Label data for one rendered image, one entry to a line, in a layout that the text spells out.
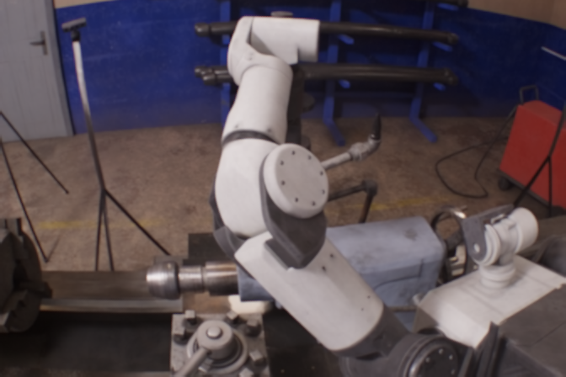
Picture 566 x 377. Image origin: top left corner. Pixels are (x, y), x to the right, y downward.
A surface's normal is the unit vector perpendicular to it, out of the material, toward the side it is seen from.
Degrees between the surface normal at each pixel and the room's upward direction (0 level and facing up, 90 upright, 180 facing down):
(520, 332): 20
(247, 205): 85
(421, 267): 82
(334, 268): 44
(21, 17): 90
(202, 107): 90
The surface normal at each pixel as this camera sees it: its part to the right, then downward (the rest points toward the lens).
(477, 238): -0.94, 0.14
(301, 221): 0.58, -0.38
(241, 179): -0.68, 0.25
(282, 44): -0.13, 0.52
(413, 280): 0.17, 0.30
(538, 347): -0.07, -0.97
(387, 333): 0.40, -0.19
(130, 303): 0.14, -0.17
